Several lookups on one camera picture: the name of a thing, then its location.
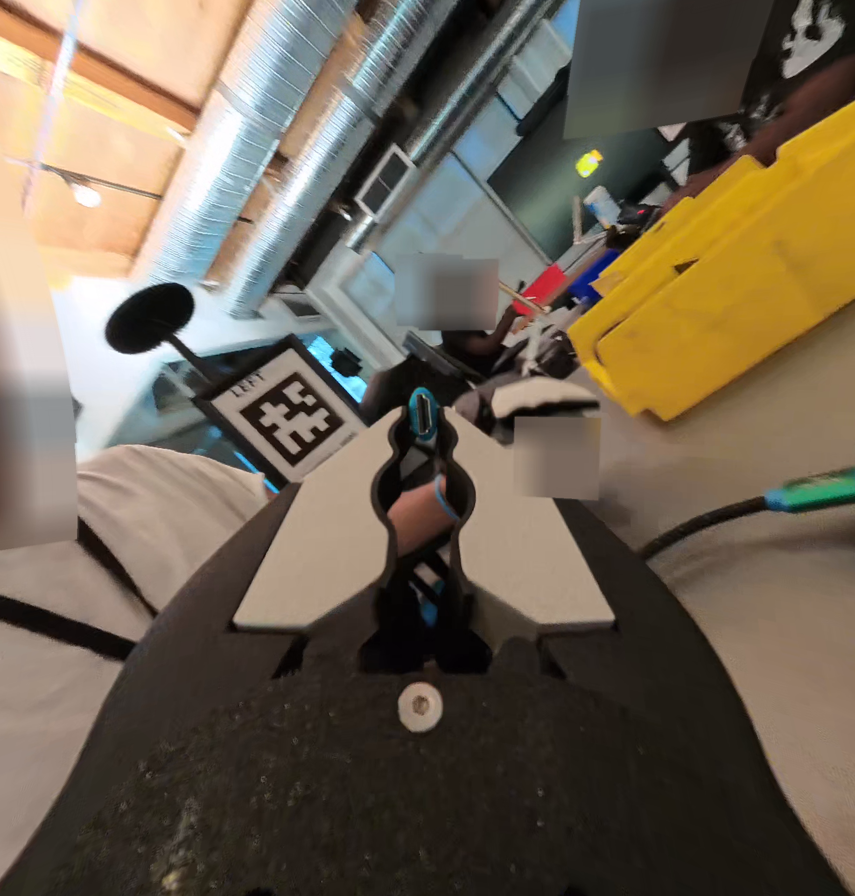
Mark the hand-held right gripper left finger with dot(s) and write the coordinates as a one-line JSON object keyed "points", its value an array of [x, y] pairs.
{"points": [[309, 560]]}

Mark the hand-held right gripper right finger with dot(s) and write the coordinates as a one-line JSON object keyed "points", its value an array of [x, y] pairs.
{"points": [[540, 560]]}

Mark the yellow plastic bin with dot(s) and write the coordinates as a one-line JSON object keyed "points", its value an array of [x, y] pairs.
{"points": [[638, 266], [778, 280]]}

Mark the black round disc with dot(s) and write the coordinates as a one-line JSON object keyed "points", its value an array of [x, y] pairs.
{"points": [[150, 319]]}

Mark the silver ventilation duct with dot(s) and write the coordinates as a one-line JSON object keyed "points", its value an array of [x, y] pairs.
{"points": [[337, 154], [246, 154]]}

